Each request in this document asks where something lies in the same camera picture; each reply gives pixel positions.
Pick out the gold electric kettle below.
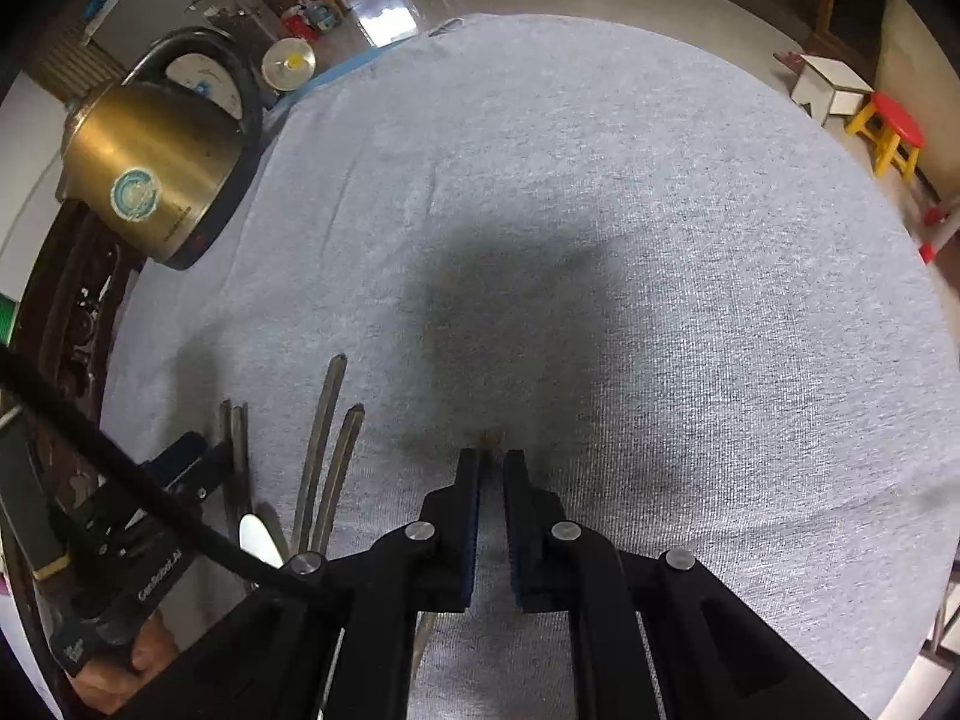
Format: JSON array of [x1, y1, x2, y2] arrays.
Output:
[[58, 26, 265, 271]]

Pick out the grey tablecloth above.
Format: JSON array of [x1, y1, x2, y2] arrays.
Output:
[[101, 13, 960, 720]]

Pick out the white plastic spoons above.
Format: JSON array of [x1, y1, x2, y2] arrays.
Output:
[[238, 514, 283, 568]]

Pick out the carved dark wooden sideboard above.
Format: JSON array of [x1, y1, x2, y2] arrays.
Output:
[[15, 199, 147, 481]]

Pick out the white floor fan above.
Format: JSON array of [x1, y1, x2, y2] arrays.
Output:
[[163, 52, 248, 121]]

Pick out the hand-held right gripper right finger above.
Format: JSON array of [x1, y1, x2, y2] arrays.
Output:
[[502, 450, 871, 720]]

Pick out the round yellow white disc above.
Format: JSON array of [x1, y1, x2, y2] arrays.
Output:
[[261, 37, 316, 91]]

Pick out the cream panel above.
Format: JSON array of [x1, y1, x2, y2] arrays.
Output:
[[876, 0, 960, 192]]

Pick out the red plastic chair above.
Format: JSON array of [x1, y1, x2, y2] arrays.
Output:
[[919, 195, 960, 267]]

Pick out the red plastic toy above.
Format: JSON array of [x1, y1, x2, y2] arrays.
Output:
[[281, 0, 346, 38]]

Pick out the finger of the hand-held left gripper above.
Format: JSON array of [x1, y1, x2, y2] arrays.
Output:
[[169, 439, 235, 503], [146, 431, 209, 485]]

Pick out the grey refrigerator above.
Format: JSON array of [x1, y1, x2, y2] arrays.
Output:
[[81, 0, 192, 68]]

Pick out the small white stool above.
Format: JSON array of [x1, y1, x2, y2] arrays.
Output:
[[791, 54, 875, 128]]

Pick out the yellow stool with red seat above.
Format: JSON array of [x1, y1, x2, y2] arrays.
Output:
[[847, 94, 926, 181]]

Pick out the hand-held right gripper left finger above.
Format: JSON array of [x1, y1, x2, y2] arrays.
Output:
[[120, 448, 485, 720]]

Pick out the person's left hand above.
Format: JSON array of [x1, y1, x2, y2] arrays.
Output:
[[71, 611, 181, 713]]

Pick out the bamboo door curtain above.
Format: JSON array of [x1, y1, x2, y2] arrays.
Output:
[[30, 11, 125, 102]]

